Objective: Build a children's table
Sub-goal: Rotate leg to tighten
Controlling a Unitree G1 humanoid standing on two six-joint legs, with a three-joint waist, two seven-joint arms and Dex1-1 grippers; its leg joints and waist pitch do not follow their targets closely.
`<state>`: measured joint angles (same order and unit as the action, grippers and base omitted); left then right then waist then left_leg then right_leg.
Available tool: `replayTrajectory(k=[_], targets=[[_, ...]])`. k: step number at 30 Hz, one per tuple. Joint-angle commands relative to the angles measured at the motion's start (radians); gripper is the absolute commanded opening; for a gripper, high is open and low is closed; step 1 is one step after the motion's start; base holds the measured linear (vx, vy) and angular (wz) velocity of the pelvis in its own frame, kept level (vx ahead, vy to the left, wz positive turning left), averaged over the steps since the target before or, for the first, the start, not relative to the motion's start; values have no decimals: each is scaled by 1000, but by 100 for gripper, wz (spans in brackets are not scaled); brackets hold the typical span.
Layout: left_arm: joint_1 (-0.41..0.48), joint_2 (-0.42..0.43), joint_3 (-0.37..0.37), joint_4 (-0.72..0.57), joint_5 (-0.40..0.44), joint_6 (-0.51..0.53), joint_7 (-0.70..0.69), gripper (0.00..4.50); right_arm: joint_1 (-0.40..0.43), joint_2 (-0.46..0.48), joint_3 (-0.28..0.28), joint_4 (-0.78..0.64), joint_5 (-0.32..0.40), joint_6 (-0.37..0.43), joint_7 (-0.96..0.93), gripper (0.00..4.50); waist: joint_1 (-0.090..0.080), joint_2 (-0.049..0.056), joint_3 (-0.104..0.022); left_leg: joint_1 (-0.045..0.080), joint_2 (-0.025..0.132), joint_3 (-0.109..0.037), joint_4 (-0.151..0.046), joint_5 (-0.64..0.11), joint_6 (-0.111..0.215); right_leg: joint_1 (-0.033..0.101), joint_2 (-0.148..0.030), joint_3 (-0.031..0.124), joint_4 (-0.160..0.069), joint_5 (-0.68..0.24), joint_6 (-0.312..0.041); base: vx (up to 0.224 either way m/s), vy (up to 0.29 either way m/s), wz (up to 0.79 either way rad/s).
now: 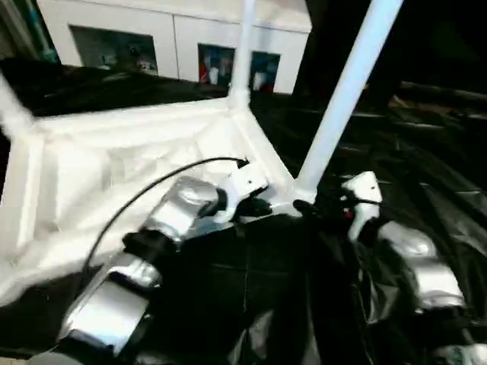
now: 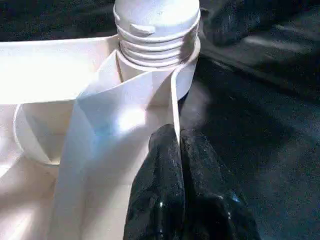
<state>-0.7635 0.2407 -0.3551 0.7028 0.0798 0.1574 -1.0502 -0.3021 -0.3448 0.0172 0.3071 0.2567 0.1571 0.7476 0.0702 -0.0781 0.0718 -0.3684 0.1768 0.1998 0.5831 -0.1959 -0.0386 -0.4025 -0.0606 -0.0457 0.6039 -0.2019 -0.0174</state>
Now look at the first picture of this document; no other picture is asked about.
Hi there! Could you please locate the white plastic table leg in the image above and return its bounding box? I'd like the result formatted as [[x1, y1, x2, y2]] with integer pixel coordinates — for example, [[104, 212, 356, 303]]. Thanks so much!
[[0, 74, 36, 135], [295, 0, 405, 202], [227, 0, 260, 108]]

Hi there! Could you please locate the white plastic table top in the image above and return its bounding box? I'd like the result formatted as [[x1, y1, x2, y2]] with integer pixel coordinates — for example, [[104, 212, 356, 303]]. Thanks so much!
[[0, 97, 317, 307]]

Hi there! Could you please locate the black table mat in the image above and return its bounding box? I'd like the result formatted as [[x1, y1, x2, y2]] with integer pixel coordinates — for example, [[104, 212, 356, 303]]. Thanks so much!
[[0, 56, 487, 365]]

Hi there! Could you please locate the white glass-door cabinet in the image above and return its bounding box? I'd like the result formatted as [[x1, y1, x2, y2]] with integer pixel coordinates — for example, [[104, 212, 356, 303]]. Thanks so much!
[[35, 0, 314, 95]]

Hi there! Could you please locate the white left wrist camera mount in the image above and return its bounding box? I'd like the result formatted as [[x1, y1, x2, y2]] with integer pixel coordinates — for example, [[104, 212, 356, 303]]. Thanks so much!
[[214, 158, 270, 226]]

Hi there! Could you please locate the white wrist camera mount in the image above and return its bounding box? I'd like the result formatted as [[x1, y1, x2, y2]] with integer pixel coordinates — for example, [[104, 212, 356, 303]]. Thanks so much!
[[339, 170, 384, 241], [214, 158, 270, 226]]

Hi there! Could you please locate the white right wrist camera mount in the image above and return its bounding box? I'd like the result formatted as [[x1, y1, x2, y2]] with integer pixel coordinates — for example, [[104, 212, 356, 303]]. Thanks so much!
[[339, 170, 384, 241]]

